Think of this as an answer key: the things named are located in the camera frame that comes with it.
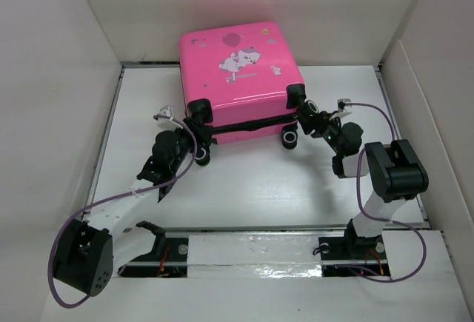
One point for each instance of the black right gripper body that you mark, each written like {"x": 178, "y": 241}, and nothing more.
{"x": 326, "y": 129}

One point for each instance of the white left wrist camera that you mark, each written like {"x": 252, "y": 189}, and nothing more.
{"x": 165, "y": 118}

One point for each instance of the pink hard-shell suitcase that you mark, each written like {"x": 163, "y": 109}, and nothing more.
{"x": 243, "y": 80}

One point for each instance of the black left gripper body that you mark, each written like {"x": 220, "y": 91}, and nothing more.
{"x": 200, "y": 141}

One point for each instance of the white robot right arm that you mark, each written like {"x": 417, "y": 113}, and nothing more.
{"x": 386, "y": 176}

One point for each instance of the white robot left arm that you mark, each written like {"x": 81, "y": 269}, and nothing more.
{"x": 96, "y": 241}

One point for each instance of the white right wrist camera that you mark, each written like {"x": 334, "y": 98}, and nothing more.
{"x": 344, "y": 108}

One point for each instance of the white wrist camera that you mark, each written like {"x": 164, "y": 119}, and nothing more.
{"x": 344, "y": 108}
{"x": 165, "y": 118}

